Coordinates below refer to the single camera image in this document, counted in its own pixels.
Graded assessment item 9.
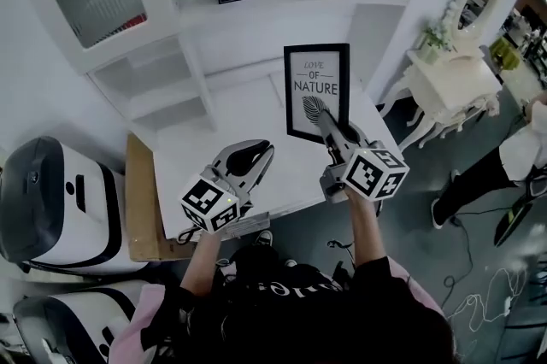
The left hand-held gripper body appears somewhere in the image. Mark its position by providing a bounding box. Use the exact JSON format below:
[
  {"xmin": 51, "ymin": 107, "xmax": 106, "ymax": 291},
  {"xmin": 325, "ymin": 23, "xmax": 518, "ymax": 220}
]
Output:
[{"xmin": 179, "ymin": 164, "xmax": 255, "ymax": 237}]

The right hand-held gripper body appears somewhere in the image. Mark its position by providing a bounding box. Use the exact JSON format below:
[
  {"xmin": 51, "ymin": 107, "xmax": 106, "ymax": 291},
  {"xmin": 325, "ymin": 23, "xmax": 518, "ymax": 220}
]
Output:
[{"xmin": 319, "ymin": 135, "xmax": 411, "ymax": 205}]

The black framed nature print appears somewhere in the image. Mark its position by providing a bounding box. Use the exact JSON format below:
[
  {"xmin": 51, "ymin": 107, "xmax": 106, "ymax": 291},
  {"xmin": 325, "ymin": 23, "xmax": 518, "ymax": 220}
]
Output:
[{"xmin": 283, "ymin": 42, "xmax": 352, "ymax": 147}]

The person's left forearm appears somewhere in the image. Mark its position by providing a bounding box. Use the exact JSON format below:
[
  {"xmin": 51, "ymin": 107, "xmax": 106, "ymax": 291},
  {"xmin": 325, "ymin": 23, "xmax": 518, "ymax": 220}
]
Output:
[{"xmin": 178, "ymin": 228, "xmax": 226, "ymax": 298}]

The person's right forearm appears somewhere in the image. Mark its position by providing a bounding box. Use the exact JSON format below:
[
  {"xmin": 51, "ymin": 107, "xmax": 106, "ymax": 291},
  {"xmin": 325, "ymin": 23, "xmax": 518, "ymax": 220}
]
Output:
[{"xmin": 343, "ymin": 185, "xmax": 391, "ymax": 270}]

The white desk with hutch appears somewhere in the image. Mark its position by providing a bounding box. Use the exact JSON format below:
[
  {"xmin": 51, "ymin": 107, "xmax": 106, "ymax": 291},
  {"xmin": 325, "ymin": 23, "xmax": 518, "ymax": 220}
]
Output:
[{"xmin": 7, "ymin": 0, "xmax": 538, "ymax": 244}]

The long cardboard box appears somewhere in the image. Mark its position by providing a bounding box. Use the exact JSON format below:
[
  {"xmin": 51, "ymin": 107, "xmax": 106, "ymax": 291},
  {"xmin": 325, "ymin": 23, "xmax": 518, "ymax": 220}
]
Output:
[{"xmin": 124, "ymin": 132, "xmax": 198, "ymax": 263}]

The cream dressing table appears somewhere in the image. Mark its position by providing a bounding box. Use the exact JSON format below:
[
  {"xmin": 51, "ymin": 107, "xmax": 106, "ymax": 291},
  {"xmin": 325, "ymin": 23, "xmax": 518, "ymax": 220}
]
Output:
[{"xmin": 377, "ymin": 44, "xmax": 504, "ymax": 150}]

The small pale flower pot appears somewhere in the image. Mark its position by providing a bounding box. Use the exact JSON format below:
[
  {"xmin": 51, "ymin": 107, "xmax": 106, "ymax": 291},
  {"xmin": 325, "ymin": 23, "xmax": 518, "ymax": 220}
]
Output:
[{"xmin": 420, "ymin": 17, "xmax": 457, "ymax": 65}]

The black and pink shirt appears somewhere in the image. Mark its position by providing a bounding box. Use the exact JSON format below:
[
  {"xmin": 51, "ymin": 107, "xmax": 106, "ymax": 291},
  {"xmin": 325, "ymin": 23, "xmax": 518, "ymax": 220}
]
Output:
[{"xmin": 112, "ymin": 244, "xmax": 449, "ymax": 364}]

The black green device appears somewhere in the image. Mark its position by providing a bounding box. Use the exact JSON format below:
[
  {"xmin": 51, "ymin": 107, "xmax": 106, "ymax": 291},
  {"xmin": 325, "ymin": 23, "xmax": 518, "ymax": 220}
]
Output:
[{"xmin": 492, "ymin": 181, "xmax": 544, "ymax": 249}]

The white and grey robot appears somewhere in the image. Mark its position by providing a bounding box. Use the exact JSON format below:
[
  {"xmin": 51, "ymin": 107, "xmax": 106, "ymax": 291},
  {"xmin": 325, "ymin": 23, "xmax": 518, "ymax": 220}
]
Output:
[
  {"xmin": 12, "ymin": 278, "xmax": 150, "ymax": 364},
  {"xmin": 0, "ymin": 135, "xmax": 150, "ymax": 277}
]

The row of coloured books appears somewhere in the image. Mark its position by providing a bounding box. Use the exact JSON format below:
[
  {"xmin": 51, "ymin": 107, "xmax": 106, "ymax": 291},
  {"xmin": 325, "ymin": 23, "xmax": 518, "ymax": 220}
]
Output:
[{"xmin": 97, "ymin": 10, "xmax": 150, "ymax": 44}]

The yellow-green box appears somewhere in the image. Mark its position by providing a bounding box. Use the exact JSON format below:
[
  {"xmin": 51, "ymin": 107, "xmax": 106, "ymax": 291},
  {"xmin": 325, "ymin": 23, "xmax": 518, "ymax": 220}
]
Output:
[{"xmin": 488, "ymin": 36, "xmax": 521, "ymax": 72}]

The grey strap loop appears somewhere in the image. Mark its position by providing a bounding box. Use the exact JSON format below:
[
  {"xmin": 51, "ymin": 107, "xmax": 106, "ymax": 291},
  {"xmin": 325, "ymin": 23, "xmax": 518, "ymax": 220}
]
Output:
[{"xmin": 176, "ymin": 224, "xmax": 203, "ymax": 245}]

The black floor cable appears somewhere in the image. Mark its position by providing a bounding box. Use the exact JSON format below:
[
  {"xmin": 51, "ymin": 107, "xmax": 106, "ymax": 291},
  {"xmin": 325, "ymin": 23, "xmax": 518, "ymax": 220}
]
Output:
[{"xmin": 441, "ymin": 207, "xmax": 515, "ymax": 308}]

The white floor cable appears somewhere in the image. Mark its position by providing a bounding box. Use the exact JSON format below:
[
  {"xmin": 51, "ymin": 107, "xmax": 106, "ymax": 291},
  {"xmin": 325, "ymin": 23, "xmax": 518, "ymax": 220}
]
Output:
[{"xmin": 445, "ymin": 265, "xmax": 532, "ymax": 334}]

